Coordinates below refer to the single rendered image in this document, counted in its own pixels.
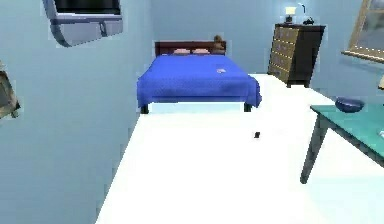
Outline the bed with blue blanket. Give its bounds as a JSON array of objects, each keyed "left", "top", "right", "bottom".
[{"left": 136, "top": 40, "right": 263, "bottom": 115}]

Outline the small table lamp pale shade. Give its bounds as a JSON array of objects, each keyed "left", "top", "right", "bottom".
[{"left": 283, "top": 5, "right": 298, "bottom": 26}]

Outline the brown teddy bear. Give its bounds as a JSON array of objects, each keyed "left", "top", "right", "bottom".
[{"left": 212, "top": 34, "right": 226, "bottom": 54}]

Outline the dark chest of drawers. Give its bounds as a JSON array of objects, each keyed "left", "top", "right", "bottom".
[{"left": 267, "top": 23, "right": 327, "bottom": 89}]

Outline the dark blue bowl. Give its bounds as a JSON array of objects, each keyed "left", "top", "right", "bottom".
[{"left": 334, "top": 96, "right": 365, "bottom": 114}]

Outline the teal table with grey legs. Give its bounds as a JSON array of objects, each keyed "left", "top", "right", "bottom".
[{"left": 299, "top": 102, "right": 384, "bottom": 185}]

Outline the grey wall television set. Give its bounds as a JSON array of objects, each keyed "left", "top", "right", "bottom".
[{"left": 41, "top": 0, "right": 124, "bottom": 48}]

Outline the gold framed wall picture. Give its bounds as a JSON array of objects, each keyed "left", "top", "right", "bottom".
[{"left": 341, "top": 0, "right": 384, "bottom": 64}]

